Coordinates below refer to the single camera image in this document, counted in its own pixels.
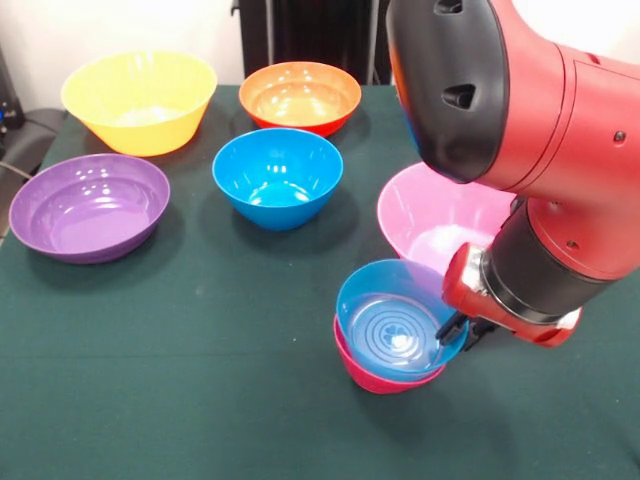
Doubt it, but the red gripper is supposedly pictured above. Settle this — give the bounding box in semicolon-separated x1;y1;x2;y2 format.
435;242;584;352

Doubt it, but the small flat-bottomed blue bowl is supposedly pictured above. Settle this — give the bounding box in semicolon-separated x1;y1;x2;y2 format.
335;258;470;384

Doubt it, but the orange bowl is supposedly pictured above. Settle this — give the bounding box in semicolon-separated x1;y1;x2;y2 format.
238;61;363;139

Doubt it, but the black device box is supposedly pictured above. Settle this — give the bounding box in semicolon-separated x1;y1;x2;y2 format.
0;44;24;151

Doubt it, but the small red bowl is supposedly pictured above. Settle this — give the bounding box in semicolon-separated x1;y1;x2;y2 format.
333;314;447;396

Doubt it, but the purple bowl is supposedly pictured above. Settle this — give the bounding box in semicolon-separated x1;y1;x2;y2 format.
8;153;172;265

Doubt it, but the grey padded seat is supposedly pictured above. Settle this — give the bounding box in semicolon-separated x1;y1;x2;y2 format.
0;107;69;174

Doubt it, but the large yellow bowl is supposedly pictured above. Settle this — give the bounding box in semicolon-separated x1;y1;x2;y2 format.
60;49;218;158

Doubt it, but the dark green table cloth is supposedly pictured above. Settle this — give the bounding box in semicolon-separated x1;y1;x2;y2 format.
0;83;640;480

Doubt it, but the deep blue bowl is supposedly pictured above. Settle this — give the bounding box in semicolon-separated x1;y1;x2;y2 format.
211;127;345;232

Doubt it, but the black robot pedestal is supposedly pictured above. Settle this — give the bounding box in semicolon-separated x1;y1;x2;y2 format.
230;0;397;86

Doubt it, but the large pink bowl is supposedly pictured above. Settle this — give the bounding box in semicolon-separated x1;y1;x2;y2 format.
376;162;521;294

